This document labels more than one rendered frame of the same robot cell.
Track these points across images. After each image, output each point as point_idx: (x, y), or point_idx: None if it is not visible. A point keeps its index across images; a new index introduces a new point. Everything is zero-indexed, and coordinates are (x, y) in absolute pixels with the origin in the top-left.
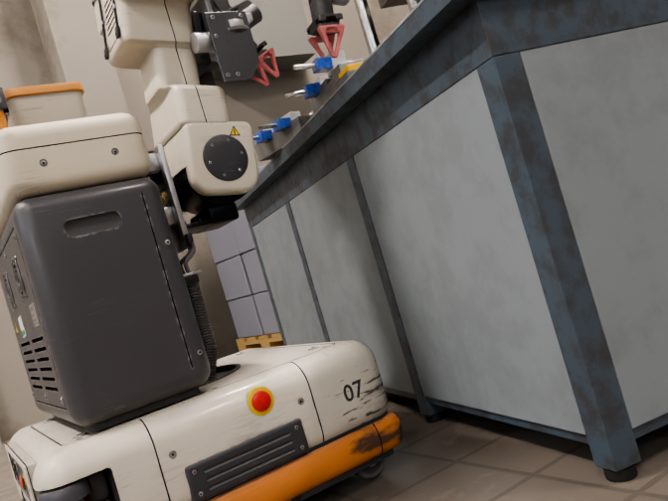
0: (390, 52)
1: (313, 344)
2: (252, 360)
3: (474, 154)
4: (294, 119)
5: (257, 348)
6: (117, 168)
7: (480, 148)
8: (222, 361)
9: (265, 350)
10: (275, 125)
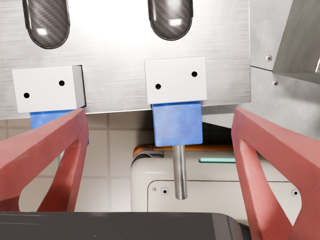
0: None
1: (274, 180)
2: (237, 212)
3: None
4: (230, 104)
5: (170, 177)
6: None
7: None
8: (172, 210)
9: (205, 186)
10: (184, 145)
